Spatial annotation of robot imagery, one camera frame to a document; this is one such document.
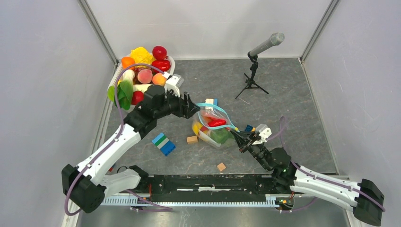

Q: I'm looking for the black tripod mic stand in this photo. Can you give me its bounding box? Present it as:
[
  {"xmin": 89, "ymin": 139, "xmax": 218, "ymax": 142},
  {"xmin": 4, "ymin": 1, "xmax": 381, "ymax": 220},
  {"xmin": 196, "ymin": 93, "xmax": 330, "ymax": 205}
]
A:
[{"xmin": 235, "ymin": 52, "xmax": 269, "ymax": 99}]

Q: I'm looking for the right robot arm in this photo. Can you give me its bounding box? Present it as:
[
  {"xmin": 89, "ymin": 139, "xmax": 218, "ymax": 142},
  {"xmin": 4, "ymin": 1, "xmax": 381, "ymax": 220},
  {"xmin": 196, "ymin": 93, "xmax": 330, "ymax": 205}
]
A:
[{"xmin": 230, "ymin": 130, "xmax": 385, "ymax": 227}]

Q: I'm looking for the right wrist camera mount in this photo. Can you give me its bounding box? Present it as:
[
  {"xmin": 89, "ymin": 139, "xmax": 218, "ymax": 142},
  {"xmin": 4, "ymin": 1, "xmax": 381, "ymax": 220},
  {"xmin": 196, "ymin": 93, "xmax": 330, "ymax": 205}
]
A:
[{"xmin": 252, "ymin": 124, "xmax": 272, "ymax": 145}]

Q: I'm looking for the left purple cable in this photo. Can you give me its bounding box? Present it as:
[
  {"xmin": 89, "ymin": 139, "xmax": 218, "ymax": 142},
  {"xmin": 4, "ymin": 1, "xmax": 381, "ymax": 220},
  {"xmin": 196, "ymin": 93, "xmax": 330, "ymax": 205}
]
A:
[{"xmin": 64, "ymin": 63, "xmax": 170, "ymax": 217}]

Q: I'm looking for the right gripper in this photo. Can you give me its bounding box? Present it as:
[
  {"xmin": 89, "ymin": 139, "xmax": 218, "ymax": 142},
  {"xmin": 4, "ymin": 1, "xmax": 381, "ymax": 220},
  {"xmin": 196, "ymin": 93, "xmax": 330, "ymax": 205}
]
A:
[{"xmin": 229, "ymin": 129, "xmax": 271, "ymax": 172}]

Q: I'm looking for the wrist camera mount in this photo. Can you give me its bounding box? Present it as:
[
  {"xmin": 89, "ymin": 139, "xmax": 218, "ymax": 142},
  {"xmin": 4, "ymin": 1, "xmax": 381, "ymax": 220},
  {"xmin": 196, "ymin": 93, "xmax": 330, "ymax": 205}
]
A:
[
  {"xmin": 252, "ymin": 124, "xmax": 272, "ymax": 145},
  {"xmin": 163, "ymin": 72, "xmax": 184, "ymax": 97}
]

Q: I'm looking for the small red toy chili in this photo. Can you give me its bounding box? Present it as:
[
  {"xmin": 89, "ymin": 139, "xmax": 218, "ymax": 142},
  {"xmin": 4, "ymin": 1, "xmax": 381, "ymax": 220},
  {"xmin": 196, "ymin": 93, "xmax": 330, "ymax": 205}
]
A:
[{"xmin": 208, "ymin": 119, "xmax": 227, "ymax": 127}]

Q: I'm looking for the red toy apple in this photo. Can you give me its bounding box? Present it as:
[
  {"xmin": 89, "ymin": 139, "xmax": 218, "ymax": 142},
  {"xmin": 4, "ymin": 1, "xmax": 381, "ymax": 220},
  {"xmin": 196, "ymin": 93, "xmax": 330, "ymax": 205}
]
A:
[{"xmin": 152, "ymin": 46, "xmax": 167, "ymax": 60}]

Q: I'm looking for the red toy bell pepper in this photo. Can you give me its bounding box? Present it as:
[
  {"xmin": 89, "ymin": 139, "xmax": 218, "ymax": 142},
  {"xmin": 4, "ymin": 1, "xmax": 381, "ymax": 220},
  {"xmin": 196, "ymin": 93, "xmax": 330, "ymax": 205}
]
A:
[{"xmin": 152, "ymin": 59, "xmax": 171, "ymax": 72}]

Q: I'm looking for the pink toy peach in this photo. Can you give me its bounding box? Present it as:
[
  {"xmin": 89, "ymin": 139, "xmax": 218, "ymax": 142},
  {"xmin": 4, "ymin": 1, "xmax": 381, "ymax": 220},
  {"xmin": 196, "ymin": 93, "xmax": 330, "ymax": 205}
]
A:
[{"xmin": 137, "ymin": 69, "xmax": 153, "ymax": 84}]

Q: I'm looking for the blue orange green brick stack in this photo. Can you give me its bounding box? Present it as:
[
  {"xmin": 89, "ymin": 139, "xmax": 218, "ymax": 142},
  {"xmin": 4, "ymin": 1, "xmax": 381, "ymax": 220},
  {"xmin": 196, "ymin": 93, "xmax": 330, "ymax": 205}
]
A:
[{"xmin": 244, "ymin": 125, "xmax": 255, "ymax": 132}]

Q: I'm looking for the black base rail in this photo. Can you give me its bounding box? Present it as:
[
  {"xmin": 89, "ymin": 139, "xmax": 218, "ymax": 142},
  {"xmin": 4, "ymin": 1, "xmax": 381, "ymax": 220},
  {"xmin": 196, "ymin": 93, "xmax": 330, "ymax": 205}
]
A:
[{"xmin": 132, "ymin": 174, "xmax": 292, "ymax": 202}]

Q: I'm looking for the orange toy peach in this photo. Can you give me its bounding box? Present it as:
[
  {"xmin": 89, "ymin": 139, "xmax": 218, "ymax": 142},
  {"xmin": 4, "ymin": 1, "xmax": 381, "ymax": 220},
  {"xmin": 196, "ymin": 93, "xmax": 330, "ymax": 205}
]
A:
[{"xmin": 152, "ymin": 73, "xmax": 167, "ymax": 87}]

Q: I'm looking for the clear zip top bag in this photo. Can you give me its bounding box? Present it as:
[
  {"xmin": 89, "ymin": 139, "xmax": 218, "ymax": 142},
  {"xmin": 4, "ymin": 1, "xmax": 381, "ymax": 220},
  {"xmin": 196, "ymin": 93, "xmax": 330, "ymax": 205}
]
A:
[{"xmin": 192, "ymin": 103, "xmax": 240, "ymax": 148}]

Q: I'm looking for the white green toy leek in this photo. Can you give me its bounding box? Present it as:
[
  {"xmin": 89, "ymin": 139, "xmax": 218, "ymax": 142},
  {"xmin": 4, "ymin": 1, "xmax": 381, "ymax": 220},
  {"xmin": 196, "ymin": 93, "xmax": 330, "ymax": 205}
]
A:
[{"xmin": 122, "ymin": 69, "xmax": 135, "ymax": 84}]

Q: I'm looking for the long wooden block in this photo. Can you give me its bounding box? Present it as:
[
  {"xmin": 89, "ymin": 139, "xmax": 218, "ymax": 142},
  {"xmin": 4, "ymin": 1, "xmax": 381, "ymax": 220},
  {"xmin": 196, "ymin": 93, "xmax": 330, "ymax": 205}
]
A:
[{"xmin": 186, "ymin": 136, "xmax": 198, "ymax": 144}]

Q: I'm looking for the small wooden cube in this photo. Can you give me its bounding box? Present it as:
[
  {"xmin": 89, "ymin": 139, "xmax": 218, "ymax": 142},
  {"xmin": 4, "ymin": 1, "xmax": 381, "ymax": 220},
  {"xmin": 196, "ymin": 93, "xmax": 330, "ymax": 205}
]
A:
[{"xmin": 217, "ymin": 162, "xmax": 227, "ymax": 172}]

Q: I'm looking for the blue green white brick stack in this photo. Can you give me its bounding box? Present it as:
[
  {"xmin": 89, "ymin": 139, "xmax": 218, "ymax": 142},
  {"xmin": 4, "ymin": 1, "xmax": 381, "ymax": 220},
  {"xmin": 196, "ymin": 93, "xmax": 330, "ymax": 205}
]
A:
[{"xmin": 152, "ymin": 133, "xmax": 176, "ymax": 157}]

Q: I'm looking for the grey microphone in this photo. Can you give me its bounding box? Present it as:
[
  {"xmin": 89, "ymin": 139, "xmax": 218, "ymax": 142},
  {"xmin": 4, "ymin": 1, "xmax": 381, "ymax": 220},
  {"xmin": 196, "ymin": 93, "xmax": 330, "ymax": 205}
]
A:
[{"xmin": 248, "ymin": 32, "xmax": 285, "ymax": 57}]

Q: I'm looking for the green toy bell pepper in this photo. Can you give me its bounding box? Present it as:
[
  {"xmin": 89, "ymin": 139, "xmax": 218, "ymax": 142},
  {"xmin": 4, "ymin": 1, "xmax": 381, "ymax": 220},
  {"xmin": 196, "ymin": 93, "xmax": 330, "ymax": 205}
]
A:
[{"xmin": 210, "ymin": 128, "xmax": 231, "ymax": 144}]

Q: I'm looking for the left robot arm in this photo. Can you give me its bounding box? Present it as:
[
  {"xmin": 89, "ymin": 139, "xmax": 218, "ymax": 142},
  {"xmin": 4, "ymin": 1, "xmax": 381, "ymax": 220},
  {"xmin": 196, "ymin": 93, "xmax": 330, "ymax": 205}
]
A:
[{"xmin": 61, "ymin": 85, "xmax": 200, "ymax": 216}]

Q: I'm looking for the orange toy pepper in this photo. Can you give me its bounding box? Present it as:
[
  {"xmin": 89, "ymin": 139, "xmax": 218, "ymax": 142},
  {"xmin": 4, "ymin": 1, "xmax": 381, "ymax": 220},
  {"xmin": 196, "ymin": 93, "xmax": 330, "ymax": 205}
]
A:
[{"xmin": 121, "ymin": 56, "xmax": 136, "ymax": 70}]

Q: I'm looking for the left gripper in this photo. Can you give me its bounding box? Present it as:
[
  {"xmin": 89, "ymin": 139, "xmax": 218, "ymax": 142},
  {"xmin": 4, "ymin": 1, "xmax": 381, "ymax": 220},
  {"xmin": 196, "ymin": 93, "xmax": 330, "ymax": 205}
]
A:
[{"xmin": 154, "ymin": 87, "xmax": 201, "ymax": 119}]

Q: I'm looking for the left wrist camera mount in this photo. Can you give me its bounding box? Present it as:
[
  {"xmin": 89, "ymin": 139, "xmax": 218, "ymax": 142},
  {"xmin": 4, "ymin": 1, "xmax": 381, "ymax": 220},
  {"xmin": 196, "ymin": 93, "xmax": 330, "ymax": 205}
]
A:
[{"xmin": 163, "ymin": 72, "xmax": 184, "ymax": 97}]

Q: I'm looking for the red toy tomato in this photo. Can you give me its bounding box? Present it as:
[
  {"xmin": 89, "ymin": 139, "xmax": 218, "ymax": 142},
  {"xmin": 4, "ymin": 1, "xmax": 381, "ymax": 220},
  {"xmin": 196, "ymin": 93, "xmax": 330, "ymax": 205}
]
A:
[{"xmin": 131, "ymin": 90, "xmax": 144, "ymax": 105}]

